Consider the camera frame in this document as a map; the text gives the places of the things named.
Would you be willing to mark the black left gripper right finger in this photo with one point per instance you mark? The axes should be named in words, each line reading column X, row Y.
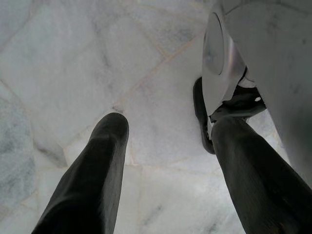
column 258, row 185

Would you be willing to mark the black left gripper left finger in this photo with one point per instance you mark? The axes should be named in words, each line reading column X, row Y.
column 92, row 185

